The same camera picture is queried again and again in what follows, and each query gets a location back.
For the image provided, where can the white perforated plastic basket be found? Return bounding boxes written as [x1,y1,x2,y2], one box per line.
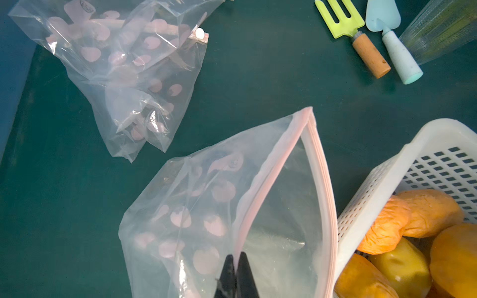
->
[334,119,477,278]

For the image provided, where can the ribbed glass vase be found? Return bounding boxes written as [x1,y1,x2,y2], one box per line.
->
[399,0,477,65]

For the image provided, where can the light blue toy trowel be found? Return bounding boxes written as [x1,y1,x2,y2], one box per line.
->
[365,0,424,85]

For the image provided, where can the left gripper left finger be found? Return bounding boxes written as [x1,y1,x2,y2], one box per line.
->
[214,255,237,298]

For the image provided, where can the orange potato basket top left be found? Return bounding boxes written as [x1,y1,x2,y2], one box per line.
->
[357,196,412,255]

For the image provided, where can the clear zipper bag pink zipper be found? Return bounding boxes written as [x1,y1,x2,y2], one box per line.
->
[119,107,337,298]

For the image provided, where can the green toy garden fork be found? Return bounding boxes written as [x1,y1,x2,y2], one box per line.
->
[314,0,391,79]

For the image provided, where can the large orange potato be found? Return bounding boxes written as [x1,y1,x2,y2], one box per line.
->
[430,223,477,298]

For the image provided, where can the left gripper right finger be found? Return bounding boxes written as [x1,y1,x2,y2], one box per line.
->
[236,252,260,298]

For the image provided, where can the yellow green potato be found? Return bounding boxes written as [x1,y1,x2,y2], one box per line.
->
[369,238,432,298]

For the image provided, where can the spare clear zipper bag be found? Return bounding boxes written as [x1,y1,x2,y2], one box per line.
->
[9,1,221,161]

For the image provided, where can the orange potato left edge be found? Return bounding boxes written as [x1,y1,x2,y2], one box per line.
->
[334,254,399,298]

